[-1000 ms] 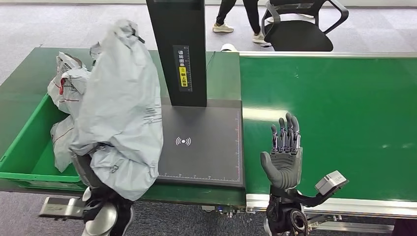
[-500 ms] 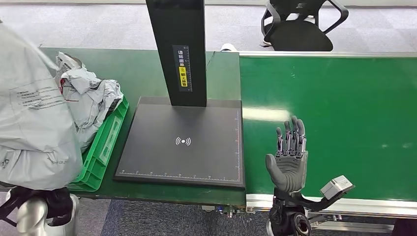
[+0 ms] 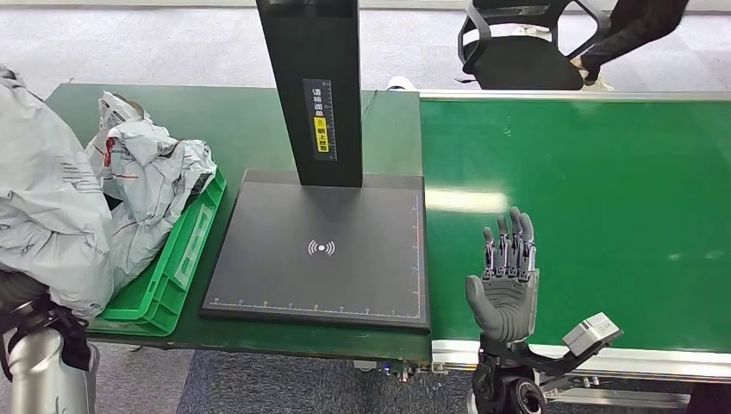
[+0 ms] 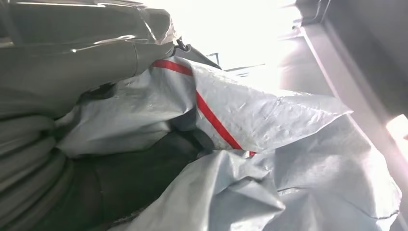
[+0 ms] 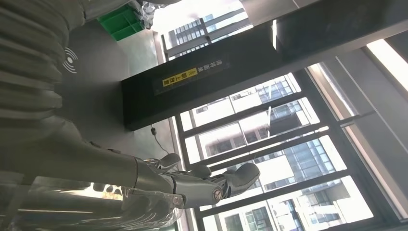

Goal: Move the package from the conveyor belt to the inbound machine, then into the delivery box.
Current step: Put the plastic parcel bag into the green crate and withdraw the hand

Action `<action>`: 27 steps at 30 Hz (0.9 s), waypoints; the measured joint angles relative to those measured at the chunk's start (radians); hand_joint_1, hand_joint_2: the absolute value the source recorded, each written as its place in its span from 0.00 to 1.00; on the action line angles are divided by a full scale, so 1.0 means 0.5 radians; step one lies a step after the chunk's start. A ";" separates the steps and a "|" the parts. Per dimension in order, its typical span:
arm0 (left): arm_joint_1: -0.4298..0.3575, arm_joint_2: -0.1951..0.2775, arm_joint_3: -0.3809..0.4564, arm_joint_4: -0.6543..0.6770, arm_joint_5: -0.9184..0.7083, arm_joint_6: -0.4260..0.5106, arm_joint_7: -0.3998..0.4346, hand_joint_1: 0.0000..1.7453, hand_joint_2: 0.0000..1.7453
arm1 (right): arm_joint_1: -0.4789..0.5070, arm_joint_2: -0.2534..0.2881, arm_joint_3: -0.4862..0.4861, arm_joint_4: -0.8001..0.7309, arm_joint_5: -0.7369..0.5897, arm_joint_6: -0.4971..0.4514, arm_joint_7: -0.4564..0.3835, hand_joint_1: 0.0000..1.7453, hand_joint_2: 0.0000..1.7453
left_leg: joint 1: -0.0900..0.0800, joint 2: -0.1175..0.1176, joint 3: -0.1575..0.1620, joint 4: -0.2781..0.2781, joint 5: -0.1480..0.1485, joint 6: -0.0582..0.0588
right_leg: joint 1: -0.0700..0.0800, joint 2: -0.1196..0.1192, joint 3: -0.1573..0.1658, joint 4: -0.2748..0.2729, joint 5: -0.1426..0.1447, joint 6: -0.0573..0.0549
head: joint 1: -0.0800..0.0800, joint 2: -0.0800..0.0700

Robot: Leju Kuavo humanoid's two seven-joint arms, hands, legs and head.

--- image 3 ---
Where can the black object under conveyor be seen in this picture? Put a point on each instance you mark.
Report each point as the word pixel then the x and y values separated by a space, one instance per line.
pixel 709 400

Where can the crumpled grey package with barcode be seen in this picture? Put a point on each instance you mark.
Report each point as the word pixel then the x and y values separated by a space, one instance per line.
pixel 154 166

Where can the white package with red print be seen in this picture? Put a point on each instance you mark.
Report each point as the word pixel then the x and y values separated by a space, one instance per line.
pixel 45 200

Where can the black scanner base plate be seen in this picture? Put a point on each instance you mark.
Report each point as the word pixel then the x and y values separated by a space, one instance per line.
pixel 342 274

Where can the person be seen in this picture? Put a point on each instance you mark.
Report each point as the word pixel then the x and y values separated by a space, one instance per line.
pixel 634 28

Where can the crumpled grey package, red line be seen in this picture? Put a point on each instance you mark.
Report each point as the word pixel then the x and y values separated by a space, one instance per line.
pixel 134 245

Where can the black and yellow label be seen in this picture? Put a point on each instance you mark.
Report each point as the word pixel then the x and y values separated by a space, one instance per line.
pixel 320 121

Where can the black office chair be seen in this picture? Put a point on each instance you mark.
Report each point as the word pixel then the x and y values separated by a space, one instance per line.
pixel 517 63

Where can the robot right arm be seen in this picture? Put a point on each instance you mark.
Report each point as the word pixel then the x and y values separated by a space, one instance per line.
pixel 508 388

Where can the green plastic crate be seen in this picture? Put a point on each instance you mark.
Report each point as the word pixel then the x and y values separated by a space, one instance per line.
pixel 171 268

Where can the green table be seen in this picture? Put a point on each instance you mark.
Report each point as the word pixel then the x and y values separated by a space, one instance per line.
pixel 257 126

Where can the green conveyor belt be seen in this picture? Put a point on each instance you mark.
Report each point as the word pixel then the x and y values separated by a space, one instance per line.
pixel 599 171

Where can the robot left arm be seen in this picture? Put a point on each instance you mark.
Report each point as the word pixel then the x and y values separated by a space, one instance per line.
pixel 45 377

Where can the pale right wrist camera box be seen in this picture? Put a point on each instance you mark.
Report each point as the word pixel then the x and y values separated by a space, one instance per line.
pixel 591 332

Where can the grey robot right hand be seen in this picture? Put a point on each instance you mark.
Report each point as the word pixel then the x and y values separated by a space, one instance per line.
pixel 508 308

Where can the black scanner column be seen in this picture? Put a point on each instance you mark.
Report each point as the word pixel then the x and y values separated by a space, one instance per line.
pixel 311 51

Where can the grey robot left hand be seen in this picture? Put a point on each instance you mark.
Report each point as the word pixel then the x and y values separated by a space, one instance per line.
pixel 20 291

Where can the white round object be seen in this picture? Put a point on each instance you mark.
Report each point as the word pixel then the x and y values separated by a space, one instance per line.
pixel 400 84

